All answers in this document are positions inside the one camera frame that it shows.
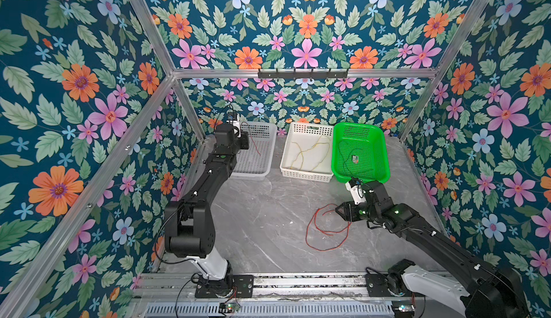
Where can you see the black hook bar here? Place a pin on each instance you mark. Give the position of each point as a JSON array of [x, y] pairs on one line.
[[316, 74]]

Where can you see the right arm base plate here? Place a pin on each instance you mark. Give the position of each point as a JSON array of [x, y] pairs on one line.
[[377, 286]]

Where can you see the white mesh basket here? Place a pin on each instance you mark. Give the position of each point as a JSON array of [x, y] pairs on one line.
[[255, 164]]

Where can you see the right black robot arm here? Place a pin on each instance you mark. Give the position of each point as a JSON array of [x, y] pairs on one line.
[[474, 288]]

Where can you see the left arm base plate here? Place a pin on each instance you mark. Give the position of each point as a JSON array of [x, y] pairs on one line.
[[240, 286]]

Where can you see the green plastic basket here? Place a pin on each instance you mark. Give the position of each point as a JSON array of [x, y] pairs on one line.
[[368, 143]]

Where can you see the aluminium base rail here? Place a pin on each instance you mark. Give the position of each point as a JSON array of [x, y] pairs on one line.
[[280, 295]]

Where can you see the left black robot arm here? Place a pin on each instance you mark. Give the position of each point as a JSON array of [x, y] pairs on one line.
[[189, 229]]

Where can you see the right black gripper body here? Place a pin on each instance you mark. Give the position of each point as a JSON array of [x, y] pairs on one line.
[[350, 211]]

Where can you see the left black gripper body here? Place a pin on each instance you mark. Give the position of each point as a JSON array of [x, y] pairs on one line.
[[243, 141]]

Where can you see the cream perforated basket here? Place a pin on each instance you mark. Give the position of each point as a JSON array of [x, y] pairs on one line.
[[308, 152]]

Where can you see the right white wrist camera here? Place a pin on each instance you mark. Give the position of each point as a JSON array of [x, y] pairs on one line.
[[354, 186]]

